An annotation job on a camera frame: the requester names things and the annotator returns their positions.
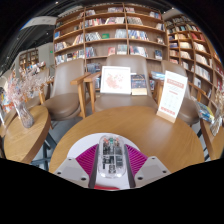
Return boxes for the white framed picture, red print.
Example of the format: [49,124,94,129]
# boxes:
[99,65,132,95]

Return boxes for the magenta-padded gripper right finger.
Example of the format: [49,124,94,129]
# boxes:
[124,143,172,189]

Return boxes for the round wooden side table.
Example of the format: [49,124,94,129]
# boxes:
[3,105,52,168]
[199,118,224,161]

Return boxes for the white and orange standing sign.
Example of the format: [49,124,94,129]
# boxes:
[156,70,189,124]

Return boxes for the wide wooden bookshelf unit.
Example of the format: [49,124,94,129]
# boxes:
[53,3,167,74]

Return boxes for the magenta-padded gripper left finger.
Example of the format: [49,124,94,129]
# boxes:
[53,146,100,189]

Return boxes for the light blue flat books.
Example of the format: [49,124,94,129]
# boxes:
[150,70,166,81]

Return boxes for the dark book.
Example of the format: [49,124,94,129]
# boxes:
[130,73,148,97]

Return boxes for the glass vase with dried flowers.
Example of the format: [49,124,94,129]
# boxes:
[209,86,224,138]
[5,66,51,129]

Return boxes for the small distant wooden bookshelf unit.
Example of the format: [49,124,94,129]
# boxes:
[18,48,40,71]

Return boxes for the stack of blue books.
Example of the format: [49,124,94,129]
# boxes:
[196,101,215,124]

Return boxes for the brown padded wooden armchair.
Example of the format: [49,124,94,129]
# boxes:
[83,54,159,114]
[38,58,91,123]
[153,59,209,127]

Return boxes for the transparent computer mouse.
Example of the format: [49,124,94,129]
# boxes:
[97,134,127,179]

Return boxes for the tall curved wooden bookshelf unit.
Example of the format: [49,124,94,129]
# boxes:
[164,13,224,101]

